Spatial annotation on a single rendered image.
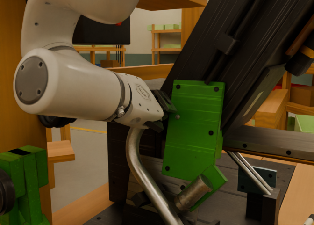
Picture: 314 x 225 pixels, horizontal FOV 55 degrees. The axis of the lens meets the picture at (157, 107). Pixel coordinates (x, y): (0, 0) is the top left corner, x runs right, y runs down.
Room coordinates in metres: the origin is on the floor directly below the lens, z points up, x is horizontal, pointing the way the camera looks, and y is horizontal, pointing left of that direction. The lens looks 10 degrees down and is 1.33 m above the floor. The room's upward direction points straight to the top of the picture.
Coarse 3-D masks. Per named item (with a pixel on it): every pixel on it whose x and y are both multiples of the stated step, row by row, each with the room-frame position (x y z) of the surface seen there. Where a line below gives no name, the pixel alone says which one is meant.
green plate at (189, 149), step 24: (192, 96) 0.63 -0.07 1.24; (216, 96) 0.60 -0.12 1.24; (168, 120) 0.64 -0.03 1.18; (192, 120) 0.61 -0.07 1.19; (216, 120) 0.59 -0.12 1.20; (168, 144) 0.63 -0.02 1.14; (192, 144) 0.60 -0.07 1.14; (216, 144) 0.58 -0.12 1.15; (168, 168) 0.61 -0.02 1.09; (192, 168) 0.59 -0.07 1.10
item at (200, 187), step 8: (200, 176) 0.54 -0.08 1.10; (192, 184) 0.55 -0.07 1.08; (200, 184) 0.53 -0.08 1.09; (208, 184) 0.54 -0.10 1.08; (184, 192) 0.55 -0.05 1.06; (192, 192) 0.54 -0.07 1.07; (200, 192) 0.53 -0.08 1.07; (176, 200) 0.55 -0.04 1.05; (184, 200) 0.54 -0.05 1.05; (192, 200) 0.54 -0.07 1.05; (184, 208) 0.54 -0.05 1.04
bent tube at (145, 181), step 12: (168, 108) 0.61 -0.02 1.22; (132, 132) 0.64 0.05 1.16; (132, 144) 0.63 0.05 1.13; (132, 156) 0.62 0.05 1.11; (132, 168) 0.62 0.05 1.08; (144, 168) 0.62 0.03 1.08; (144, 180) 0.59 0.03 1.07; (156, 192) 0.58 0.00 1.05; (156, 204) 0.57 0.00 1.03; (168, 204) 0.57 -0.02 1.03; (168, 216) 0.55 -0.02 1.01
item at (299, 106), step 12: (288, 72) 3.62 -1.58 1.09; (312, 72) 3.16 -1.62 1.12; (288, 84) 3.62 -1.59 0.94; (312, 84) 3.77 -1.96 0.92; (288, 96) 3.62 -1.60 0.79; (300, 96) 3.45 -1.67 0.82; (312, 96) 3.29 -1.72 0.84; (288, 108) 3.47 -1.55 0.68; (300, 108) 3.34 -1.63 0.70; (312, 108) 3.21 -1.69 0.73; (252, 120) 4.34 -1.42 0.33; (288, 120) 4.11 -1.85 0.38
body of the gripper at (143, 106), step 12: (132, 84) 0.54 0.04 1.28; (144, 84) 0.59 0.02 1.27; (132, 96) 0.50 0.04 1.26; (144, 96) 0.54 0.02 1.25; (132, 108) 0.48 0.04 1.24; (144, 108) 0.51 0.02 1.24; (156, 108) 0.54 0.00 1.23; (120, 120) 0.49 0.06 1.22; (132, 120) 0.52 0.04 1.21; (144, 120) 0.52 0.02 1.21; (156, 120) 0.54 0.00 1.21
